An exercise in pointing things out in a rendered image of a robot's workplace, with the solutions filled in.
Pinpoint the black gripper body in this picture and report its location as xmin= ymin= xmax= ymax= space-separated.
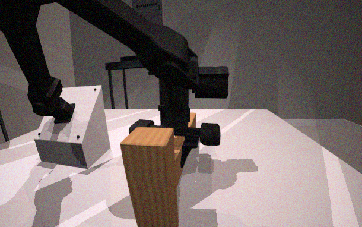
xmin=129 ymin=98 xmax=221 ymax=146

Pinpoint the dark brown wooden post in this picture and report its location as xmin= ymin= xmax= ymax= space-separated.
xmin=120 ymin=127 xmax=179 ymax=227

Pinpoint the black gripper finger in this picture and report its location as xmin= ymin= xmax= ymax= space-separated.
xmin=180 ymin=139 xmax=199 ymax=168

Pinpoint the brown wooden board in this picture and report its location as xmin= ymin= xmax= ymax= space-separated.
xmin=174 ymin=112 xmax=196 ymax=187

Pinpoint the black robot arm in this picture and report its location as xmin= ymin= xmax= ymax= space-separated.
xmin=0 ymin=0 xmax=229 ymax=124

